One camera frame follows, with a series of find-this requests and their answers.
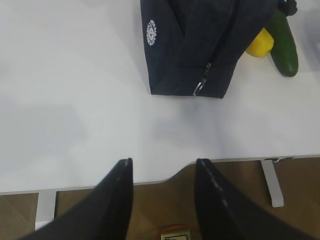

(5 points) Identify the silver zipper pull ring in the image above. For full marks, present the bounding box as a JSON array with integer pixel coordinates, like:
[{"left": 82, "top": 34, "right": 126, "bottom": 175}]
[{"left": 192, "top": 62, "right": 213, "bottom": 97}]

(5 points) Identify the white left table leg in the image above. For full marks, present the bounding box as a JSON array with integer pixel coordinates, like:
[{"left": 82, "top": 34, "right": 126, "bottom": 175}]
[{"left": 34, "top": 190, "right": 57, "bottom": 231}]

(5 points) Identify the navy blue lunch bag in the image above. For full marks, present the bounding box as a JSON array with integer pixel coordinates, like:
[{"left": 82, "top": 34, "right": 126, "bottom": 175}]
[{"left": 139, "top": 0, "right": 298, "bottom": 100}]

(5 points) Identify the small device on floor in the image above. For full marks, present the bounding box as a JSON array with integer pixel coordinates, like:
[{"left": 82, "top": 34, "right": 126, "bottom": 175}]
[{"left": 158, "top": 224, "right": 202, "bottom": 240}]

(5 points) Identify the white table leg bar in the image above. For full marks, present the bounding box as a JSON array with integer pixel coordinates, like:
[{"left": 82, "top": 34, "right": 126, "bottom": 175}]
[{"left": 260, "top": 159, "right": 285, "bottom": 208}]

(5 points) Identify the green cucumber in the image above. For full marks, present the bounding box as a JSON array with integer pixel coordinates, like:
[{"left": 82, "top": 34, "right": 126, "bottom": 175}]
[{"left": 265, "top": 9, "right": 299, "bottom": 78}]

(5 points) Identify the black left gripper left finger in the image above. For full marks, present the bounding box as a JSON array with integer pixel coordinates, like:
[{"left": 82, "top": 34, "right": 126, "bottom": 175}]
[{"left": 24, "top": 158, "right": 134, "bottom": 240}]

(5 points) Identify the yellow lemon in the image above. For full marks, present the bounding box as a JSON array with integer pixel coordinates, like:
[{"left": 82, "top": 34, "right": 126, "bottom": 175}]
[{"left": 246, "top": 28, "right": 274, "bottom": 57}]

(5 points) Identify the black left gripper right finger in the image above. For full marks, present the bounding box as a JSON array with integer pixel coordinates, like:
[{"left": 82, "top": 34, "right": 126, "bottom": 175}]
[{"left": 194, "top": 158, "right": 312, "bottom": 240}]

